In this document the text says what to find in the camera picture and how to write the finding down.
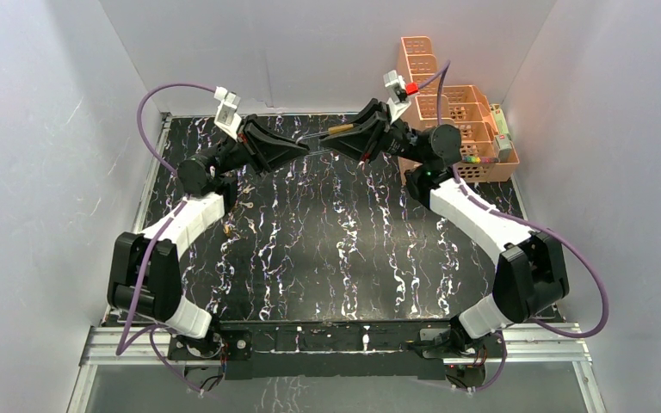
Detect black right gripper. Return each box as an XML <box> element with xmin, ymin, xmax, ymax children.
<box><xmin>318</xmin><ymin>100</ymin><xmax>425</xmax><ymax>166</ymax></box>

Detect large long-shackle brass padlock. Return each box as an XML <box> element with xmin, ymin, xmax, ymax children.
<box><xmin>295</xmin><ymin>124</ymin><xmax>355</xmax><ymax>145</ymax></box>

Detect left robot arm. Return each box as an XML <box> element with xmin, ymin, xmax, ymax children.
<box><xmin>107</xmin><ymin>115</ymin><xmax>310</xmax><ymax>358</ymax></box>

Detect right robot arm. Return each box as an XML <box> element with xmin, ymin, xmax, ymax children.
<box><xmin>319</xmin><ymin>99</ymin><xmax>570</xmax><ymax>356</ymax></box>

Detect orange plastic organizer basket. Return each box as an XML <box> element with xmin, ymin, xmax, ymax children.
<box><xmin>397</xmin><ymin>36</ymin><xmax>520</xmax><ymax>182</ymax></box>

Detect small boxes in organizer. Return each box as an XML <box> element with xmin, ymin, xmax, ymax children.
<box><xmin>490</xmin><ymin>104</ymin><xmax>514</xmax><ymax>163</ymax></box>

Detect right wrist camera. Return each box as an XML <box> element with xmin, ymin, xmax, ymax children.
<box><xmin>383</xmin><ymin>70</ymin><xmax>419</xmax><ymax>123</ymax></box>

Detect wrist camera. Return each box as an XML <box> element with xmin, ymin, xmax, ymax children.
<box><xmin>214</xmin><ymin>87</ymin><xmax>242</xmax><ymax>140</ymax></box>
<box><xmin>383</xmin><ymin>70</ymin><xmax>419</xmax><ymax>123</ymax></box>

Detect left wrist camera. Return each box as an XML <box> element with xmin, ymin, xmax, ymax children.
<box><xmin>214</xmin><ymin>87</ymin><xmax>242</xmax><ymax>140</ymax></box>

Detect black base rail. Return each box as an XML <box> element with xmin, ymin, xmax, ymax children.
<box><xmin>168</xmin><ymin>319</ymin><xmax>503</xmax><ymax>386</ymax></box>

